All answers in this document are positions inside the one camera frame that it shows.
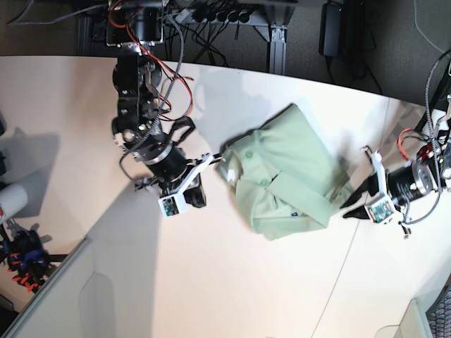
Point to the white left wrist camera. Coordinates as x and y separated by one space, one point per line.
380 210

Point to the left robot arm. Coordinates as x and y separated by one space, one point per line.
426 149

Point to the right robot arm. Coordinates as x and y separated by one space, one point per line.
143 83

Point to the black power adapter brick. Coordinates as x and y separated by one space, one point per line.
330 39

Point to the aluminium table leg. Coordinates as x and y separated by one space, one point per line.
277 49

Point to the black power strip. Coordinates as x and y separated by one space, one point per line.
213 16

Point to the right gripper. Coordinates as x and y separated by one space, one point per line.
174 173

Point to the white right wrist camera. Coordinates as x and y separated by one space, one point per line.
172 205

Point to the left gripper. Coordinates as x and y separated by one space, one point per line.
416 179

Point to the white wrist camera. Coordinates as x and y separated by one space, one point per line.
172 205
380 210

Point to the blue orange clamp pile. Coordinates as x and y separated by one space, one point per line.
26 257

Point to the black mesh chair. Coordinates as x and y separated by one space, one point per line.
438 315

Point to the light green T-shirt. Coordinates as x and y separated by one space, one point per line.
283 178

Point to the white cylinder with sticker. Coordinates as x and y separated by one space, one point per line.
13 199

